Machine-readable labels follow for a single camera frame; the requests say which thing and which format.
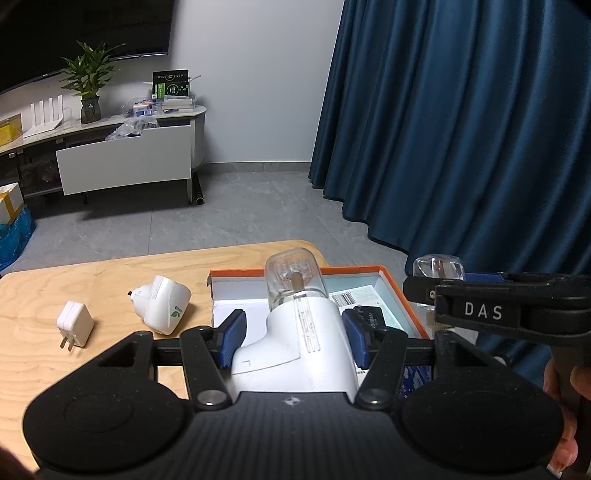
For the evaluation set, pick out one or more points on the large black television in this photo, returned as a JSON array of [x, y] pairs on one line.
[[37, 36]]

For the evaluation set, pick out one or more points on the black wall charger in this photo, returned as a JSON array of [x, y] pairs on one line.
[[372, 315]]

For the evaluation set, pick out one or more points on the white plug-in vaporizer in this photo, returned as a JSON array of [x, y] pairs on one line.
[[160, 304]]

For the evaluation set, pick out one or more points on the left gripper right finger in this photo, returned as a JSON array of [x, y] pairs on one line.
[[381, 353]]

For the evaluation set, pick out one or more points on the blue plastic bag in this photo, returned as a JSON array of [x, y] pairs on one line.
[[15, 237]]

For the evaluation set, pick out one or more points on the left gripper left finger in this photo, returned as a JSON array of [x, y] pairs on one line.
[[205, 353]]

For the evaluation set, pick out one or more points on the black green display box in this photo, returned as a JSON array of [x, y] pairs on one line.
[[171, 83]]

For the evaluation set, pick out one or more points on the white vaporizer with clear bottle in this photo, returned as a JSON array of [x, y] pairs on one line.
[[305, 348]]

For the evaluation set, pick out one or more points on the blue curtain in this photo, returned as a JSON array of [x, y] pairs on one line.
[[463, 128]]

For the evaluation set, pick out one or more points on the clear liquid refill bottle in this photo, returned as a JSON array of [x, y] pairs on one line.
[[439, 266]]

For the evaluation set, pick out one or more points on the white tv console cabinet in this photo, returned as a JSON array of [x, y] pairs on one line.
[[87, 161]]

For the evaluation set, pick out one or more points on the teal white carton box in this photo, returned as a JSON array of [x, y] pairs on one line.
[[368, 295]]

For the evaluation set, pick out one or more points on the blue plastic case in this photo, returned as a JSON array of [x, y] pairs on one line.
[[414, 377]]

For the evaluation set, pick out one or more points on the right hand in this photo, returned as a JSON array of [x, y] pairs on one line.
[[569, 448]]

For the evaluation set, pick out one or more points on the potted green plant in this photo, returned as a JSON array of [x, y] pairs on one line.
[[86, 74]]

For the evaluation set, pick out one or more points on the yellow cardboard box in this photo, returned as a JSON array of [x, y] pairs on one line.
[[10, 129]]

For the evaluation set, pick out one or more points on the white yellow floor box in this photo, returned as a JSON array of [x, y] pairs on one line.
[[11, 203]]

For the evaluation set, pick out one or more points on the white usb charger cube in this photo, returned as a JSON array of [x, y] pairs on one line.
[[75, 325]]

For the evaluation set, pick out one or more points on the white router with antennas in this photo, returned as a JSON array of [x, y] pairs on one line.
[[46, 116]]

